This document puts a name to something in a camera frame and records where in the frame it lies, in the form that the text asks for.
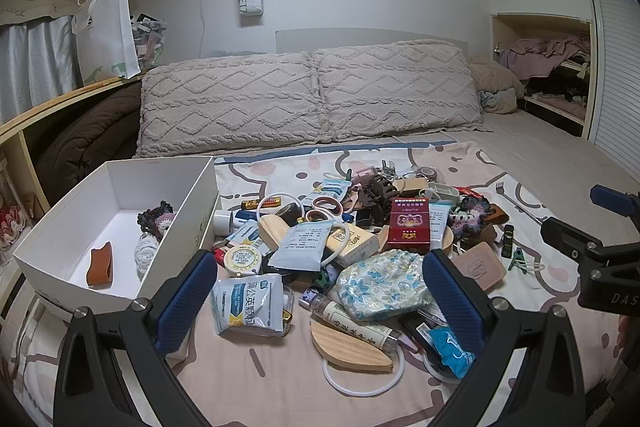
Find brown leather sleeve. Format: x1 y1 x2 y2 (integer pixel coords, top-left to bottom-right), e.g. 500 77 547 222
86 243 114 289

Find dark crocheted flower piece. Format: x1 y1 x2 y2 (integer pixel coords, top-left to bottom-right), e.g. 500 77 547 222
137 202 176 243

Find leaf-shaped wooden board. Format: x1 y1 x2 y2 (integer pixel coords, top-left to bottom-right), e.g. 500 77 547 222
310 317 396 374

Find clear container of clips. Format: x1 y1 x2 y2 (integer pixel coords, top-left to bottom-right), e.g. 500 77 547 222
129 13 168 70

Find white labelled bottle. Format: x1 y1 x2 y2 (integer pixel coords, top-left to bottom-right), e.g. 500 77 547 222
300 287 401 353

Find round white yellow tin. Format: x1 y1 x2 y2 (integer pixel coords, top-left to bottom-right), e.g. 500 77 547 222
222 244 265 278

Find red carton box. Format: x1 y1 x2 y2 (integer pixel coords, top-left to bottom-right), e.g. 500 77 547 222
387 197 432 255

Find yellow black small tube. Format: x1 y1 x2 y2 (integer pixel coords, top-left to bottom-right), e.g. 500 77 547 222
241 196 282 210

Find metal telescopic back scratcher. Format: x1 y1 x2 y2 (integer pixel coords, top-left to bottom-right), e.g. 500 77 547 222
495 182 546 225

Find floral fabric pouch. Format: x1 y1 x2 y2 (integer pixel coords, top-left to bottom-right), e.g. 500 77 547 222
335 249 436 322

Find grey printed pouch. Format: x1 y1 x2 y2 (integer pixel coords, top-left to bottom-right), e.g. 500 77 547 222
267 221 333 273

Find white wall cable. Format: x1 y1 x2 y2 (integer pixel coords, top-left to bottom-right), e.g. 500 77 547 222
195 0 208 58

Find white lace cloth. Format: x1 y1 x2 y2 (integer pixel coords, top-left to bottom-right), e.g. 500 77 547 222
135 232 161 275

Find wooden shelf unit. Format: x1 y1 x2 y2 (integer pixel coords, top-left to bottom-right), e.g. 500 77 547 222
0 66 151 323

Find pink compact case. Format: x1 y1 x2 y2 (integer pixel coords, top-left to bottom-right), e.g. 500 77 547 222
452 241 505 292

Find white cardboard box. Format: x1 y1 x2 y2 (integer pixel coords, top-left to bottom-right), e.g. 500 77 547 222
12 155 221 315

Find beige plush cushion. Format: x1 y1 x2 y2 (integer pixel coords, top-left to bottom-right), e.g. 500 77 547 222
467 55 526 115

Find white squeeze tube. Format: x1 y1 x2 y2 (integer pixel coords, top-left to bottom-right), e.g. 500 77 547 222
427 202 457 253

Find white headboard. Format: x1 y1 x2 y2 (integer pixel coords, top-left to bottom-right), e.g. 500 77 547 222
275 27 471 58

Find blue white mask packet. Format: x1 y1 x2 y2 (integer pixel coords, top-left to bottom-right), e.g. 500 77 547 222
310 179 351 202

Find pink hair clip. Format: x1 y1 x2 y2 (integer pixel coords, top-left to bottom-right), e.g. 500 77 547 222
352 165 377 188

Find beige textured pillow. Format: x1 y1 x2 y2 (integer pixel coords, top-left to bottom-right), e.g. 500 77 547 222
134 51 326 158
311 39 493 142

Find white louvered door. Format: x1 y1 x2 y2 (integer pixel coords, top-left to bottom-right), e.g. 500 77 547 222
585 0 640 182

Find brown folded comforter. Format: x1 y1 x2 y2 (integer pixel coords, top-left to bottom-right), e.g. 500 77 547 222
32 82 146 208

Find white shopping bag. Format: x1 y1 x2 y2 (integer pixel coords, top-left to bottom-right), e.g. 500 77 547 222
71 0 142 82

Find white medicine pouch blue label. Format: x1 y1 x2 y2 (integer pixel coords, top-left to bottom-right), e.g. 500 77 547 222
210 273 295 338

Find wall niche shelf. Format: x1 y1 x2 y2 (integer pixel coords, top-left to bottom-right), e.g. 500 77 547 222
490 13 596 138

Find pink clothes pile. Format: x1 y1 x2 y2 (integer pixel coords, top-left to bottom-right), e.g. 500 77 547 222
500 34 593 80

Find colourful crocheted piece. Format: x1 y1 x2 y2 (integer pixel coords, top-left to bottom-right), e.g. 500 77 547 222
447 194 493 235

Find pink tape rolls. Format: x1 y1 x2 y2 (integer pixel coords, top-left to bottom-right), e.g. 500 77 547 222
305 197 343 223

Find black tape roll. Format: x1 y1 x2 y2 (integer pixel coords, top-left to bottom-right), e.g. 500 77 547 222
276 203 303 228

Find light wooden block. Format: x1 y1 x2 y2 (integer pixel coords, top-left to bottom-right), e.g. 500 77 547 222
257 214 296 253

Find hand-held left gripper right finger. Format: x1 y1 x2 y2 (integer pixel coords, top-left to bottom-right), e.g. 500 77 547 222
421 249 588 427

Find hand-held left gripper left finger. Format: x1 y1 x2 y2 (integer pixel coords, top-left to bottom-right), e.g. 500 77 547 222
54 251 219 427

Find blue wipe packet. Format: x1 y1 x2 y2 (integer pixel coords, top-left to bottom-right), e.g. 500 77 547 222
430 326 476 380

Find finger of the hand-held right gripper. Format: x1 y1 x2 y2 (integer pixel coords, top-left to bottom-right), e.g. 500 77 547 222
540 217 603 264
590 184 640 222

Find grey satin curtain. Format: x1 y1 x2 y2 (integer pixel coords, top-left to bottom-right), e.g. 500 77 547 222
0 14 83 125

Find brown hair claw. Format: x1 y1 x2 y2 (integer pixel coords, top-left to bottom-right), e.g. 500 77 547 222
350 174 396 228

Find cream carton box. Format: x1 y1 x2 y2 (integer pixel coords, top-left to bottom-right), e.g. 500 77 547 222
325 224 381 268

